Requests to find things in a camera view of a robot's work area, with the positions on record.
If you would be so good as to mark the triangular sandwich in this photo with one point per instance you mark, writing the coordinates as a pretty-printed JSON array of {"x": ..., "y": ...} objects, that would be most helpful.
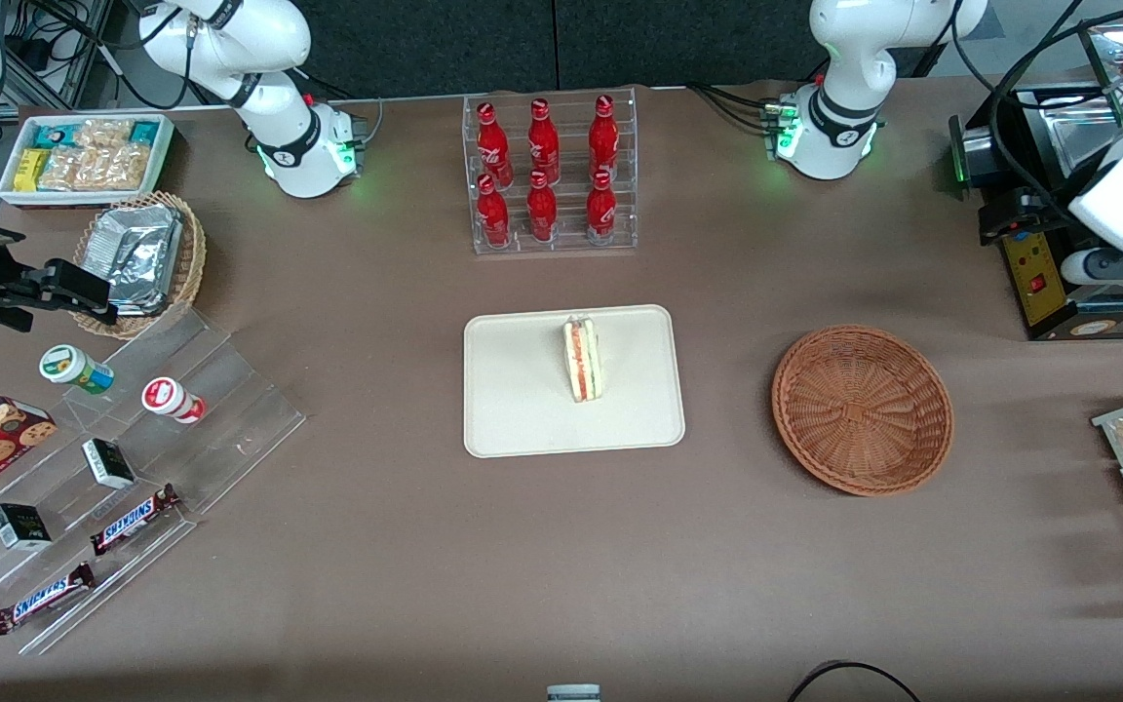
[{"x": 583, "y": 361}]

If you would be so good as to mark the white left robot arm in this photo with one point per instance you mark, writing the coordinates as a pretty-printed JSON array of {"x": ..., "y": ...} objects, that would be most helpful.
[{"x": 839, "y": 107}]

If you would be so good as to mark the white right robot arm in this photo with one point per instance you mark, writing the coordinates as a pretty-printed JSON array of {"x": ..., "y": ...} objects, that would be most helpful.
[{"x": 269, "y": 107}]

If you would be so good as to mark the tan wicker basket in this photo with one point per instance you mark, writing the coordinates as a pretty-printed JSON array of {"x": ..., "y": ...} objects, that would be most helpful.
[{"x": 193, "y": 253}]

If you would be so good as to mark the brown wicker basket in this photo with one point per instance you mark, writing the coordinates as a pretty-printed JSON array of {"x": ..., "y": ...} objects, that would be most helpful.
[{"x": 864, "y": 414}]

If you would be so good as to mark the cream plastic tray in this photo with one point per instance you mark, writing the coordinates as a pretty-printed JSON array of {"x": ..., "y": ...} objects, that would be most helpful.
[{"x": 513, "y": 390}]

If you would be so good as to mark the small silver foil packet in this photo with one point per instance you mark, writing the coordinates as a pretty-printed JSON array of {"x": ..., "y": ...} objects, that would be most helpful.
[{"x": 142, "y": 297}]

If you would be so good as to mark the black device with green light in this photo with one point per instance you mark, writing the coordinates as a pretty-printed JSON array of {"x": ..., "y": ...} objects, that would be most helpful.
[{"x": 976, "y": 156}]

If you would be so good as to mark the large silver foil packet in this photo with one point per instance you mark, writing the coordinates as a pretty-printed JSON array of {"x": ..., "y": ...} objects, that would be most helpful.
[{"x": 133, "y": 244}]

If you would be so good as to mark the steel food pan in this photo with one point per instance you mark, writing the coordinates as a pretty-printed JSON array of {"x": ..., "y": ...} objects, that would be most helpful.
[{"x": 1073, "y": 136}]

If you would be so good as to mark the green lid cup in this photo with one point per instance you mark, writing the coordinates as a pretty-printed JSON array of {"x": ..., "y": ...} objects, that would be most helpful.
[{"x": 69, "y": 366}]

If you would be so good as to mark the black yellow food warmer case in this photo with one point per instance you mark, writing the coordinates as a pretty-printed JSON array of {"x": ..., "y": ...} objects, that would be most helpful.
[{"x": 1034, "y": 292}]

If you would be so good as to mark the white plastic snack bin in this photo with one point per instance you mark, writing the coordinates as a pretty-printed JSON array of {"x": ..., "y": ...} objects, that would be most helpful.
[{"x": 84, "y": 198}]

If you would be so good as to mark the clear rice cracker bag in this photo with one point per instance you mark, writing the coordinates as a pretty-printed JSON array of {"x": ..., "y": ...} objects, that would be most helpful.
[
  {"x": 64, "y": 171},
  {"x": 121, "y": 168},
  {"x": 103, "y": 134}
]

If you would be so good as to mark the yellow snack packet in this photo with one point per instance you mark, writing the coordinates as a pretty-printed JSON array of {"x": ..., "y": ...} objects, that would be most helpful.
[{"x": 30, "y": 169}]

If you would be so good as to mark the red lid cup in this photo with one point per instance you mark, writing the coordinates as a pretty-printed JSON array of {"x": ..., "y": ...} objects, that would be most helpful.
[{"x": 167, "y": 398}]

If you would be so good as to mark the teal snack packet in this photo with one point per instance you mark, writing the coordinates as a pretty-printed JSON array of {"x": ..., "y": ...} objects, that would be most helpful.
[
  {"x": 57, "y": 133},
  {"x": 143, "y": 131}
]

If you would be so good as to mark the small black box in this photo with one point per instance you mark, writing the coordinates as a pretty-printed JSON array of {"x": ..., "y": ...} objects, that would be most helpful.
[
  {"x": 20, "y": 526},
  {"x": 108, "y": 463}
]

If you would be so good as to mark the clear acrylic stepped display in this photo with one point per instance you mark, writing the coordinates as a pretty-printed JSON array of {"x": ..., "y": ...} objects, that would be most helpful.
[{"x": 230, "y": 409}]

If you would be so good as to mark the brown Snickers bar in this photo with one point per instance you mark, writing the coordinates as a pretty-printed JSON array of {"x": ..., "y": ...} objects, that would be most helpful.
[
  {"x": 133, "y": 520},
  {"x": 40, "y": 600}
]

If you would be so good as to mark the red cola bottle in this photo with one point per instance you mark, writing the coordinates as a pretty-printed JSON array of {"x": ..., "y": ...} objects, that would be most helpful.
[
  {"x": 493, "y": 146},
  {"x": 603, "y": 136},
  {"x": 493, "y": 214},
  {"x": 542, "y": 210},
  {"x": 601, "y": 210},
  {"x": 543, "y": 141}
]

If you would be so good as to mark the clear acrylic bottle rack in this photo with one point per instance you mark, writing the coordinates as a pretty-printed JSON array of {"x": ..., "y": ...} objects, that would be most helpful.
[{"x": 566, "y": 249}]

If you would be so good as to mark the small grey object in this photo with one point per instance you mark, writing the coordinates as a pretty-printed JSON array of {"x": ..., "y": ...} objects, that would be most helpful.
[{"x": 573, "y": 693}]

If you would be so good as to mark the aluminium frame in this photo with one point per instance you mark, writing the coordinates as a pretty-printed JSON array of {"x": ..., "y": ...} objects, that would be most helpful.
[{"x": 69, "y": 58}]

